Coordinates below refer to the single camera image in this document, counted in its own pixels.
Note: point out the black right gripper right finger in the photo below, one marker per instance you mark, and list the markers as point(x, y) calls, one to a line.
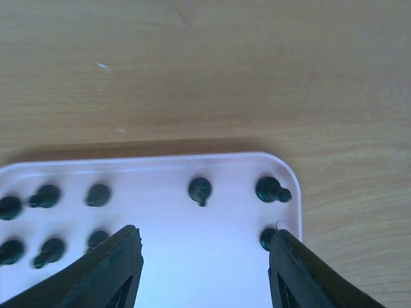
point(299, 278)

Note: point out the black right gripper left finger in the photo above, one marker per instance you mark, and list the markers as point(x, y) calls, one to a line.
point(107, 276)

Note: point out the black pawn six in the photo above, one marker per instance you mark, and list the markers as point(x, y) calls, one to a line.
point(96, 238)

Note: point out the black pawn five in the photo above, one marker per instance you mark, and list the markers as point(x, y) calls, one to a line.
point(51, 251)

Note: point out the black pawn three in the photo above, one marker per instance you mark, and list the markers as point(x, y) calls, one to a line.
point(98, 195)

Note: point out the black pawn four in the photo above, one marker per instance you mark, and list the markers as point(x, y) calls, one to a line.
point(11, 252)

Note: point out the black pawn two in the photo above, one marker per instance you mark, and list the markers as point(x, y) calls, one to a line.
point(46, 197)

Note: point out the pink plastic tray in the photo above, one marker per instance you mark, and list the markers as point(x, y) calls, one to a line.
point(193, 256)

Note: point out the black pawn one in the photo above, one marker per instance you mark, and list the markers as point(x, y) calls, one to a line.
point(10, 207)

